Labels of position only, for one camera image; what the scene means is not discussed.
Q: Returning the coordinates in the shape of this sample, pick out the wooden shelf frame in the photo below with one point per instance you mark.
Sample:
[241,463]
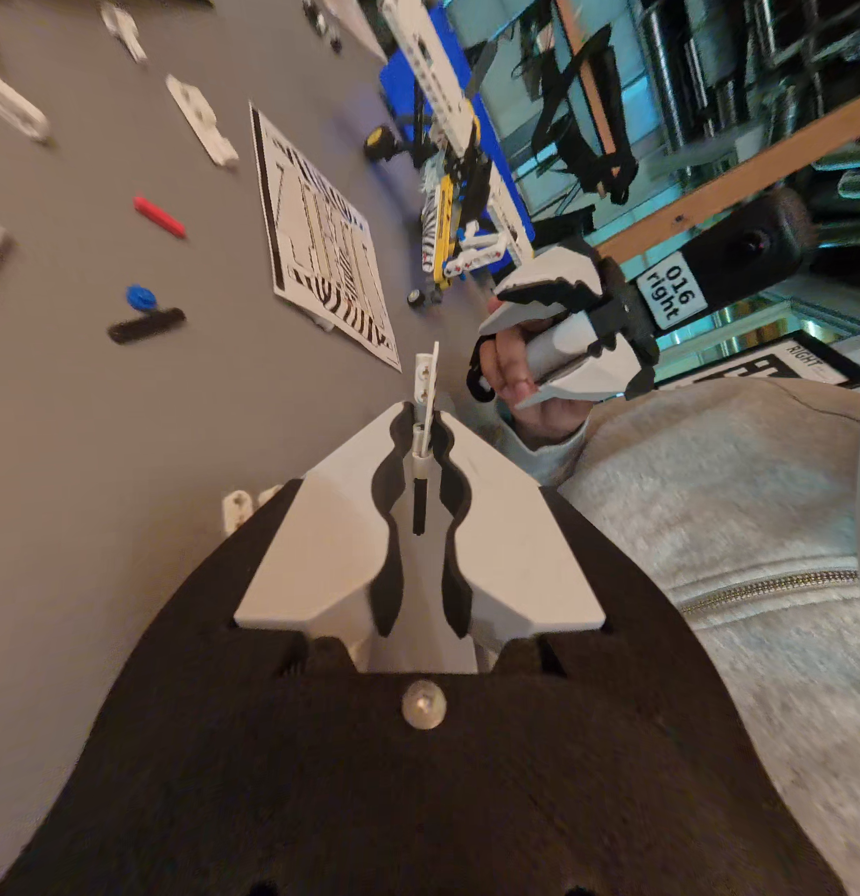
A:
[752,168]

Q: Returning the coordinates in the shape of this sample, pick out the white yellow black lego model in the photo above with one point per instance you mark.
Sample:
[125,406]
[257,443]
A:
[444,210]

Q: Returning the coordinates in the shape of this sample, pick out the zebra striped lego assembly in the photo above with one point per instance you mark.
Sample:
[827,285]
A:
[419,504]

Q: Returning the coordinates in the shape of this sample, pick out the black lego connector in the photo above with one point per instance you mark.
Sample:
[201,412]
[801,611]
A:
[146,325]

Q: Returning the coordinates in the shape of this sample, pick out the white straight lego beam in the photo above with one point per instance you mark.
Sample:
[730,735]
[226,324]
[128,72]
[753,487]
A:
[13,105]

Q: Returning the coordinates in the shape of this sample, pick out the white three-hole lego beam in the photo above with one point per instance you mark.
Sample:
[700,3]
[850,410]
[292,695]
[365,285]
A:
[202,119]

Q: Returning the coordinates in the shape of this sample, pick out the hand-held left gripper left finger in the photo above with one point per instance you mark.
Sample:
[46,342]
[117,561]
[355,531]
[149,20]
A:
[318,560]

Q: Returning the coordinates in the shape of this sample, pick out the metal storage rack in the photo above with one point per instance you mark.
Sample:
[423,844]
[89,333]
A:
[717,70]

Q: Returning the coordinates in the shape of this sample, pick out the small white lego piece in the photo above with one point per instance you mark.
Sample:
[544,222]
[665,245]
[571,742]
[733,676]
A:
[125,31]

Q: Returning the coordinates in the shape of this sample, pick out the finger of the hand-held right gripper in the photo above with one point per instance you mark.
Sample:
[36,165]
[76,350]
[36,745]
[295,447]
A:
[556,269]
[598,378]

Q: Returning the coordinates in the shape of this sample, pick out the zebra striped sticker sheet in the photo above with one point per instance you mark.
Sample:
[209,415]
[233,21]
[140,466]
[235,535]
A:
[318,245]

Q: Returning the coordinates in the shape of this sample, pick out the blue plastic tray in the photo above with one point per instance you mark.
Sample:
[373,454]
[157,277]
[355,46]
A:
[398,80]

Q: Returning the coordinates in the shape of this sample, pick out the black and white lego piece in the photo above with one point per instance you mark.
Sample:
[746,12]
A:
[321,21]

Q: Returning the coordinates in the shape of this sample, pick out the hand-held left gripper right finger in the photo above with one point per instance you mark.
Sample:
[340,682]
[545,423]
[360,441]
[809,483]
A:
[528,560]

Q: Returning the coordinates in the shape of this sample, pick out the white lego piece grey pin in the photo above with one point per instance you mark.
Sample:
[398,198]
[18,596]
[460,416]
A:
[423,378]

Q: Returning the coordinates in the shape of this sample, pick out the small white two-hole lego beam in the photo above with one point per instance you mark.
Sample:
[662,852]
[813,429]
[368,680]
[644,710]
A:
[235,509]

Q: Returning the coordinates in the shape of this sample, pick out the white five-hole lego beam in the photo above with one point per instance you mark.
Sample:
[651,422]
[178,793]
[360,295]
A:
[270,493]

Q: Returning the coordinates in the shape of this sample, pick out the small grey lego piece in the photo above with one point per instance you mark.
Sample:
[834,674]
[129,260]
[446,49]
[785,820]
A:
[319,320]

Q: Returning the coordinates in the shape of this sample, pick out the blue lego pin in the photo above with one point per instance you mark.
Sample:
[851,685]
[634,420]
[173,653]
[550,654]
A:
[141,297]

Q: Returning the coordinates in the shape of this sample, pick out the person's right hand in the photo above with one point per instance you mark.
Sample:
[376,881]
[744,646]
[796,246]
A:
[514,364]

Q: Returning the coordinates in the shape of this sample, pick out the person's right forearm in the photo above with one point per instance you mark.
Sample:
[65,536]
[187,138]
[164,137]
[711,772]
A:
[549,455]

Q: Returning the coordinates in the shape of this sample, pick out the red lego axle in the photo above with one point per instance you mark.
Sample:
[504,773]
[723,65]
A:
[160,215]

